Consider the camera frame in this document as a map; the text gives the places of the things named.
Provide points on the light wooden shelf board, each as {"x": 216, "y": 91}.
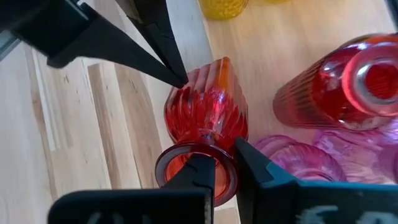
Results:
{"x": 280, "y": 46}

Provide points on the pink ribbed glass vase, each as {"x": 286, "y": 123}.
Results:
{"x": 298, "y": 158}

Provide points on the small yellow diamond-cut vase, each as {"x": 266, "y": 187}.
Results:
{"x": 222, "y": 7}

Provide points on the pink bulb swirl glass vase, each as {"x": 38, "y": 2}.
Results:
{"x": 357, "y": 152}

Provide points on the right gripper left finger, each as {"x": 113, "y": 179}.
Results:
{"x": 130, "y": 208}

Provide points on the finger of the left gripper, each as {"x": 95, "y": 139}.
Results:
{"x": 109, "y": 43}
{"x": 152, "y": 15}

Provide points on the red bottle glass vase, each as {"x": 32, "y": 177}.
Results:
{"x": 205, "y": 105}

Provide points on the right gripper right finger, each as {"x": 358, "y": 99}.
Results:
{"x": 311, "y": 205}

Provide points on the red cylinder glass vase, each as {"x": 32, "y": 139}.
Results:
{"x": 311, "y": 99}

